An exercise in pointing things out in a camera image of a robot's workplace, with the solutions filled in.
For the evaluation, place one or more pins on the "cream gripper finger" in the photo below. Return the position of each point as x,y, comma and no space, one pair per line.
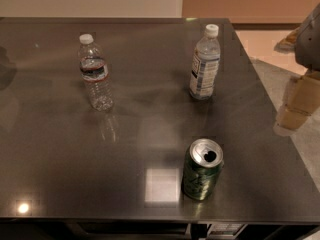
301,99

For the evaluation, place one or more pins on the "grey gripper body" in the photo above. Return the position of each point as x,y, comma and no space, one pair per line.
310,45

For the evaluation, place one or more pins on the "clear water bottle dark label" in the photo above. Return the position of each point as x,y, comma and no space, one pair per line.
95,73

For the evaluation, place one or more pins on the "water bottle white blue label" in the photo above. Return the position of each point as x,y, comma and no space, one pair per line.
205,64

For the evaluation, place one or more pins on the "green soda can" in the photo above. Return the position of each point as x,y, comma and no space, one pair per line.
202,166

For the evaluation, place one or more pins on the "label under table edge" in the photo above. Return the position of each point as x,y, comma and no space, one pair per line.
226,229

